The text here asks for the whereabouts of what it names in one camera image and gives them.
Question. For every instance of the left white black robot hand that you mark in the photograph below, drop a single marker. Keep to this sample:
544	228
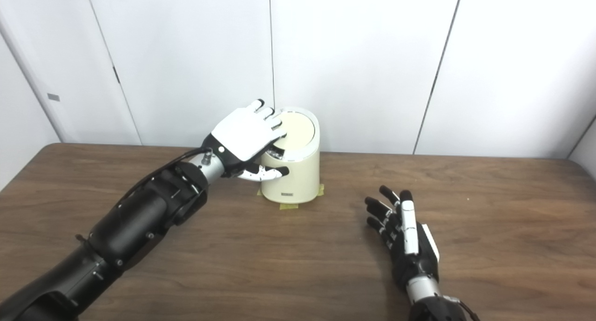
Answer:
242	134

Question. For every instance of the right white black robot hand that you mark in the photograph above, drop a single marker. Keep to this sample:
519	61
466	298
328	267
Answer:
409	260

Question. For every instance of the cream-colored lidded bin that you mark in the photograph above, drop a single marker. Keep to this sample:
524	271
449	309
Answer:
298	176

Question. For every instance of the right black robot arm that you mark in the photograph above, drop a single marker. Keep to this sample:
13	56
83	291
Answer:
435	309

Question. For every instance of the wide yellow tape piece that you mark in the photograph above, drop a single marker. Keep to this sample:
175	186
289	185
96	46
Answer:
288	206

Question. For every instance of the black wall panel hinge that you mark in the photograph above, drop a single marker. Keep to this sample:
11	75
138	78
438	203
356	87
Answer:
116	74

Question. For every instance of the grey wall label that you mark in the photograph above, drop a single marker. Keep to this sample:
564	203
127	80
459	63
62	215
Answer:
53	97

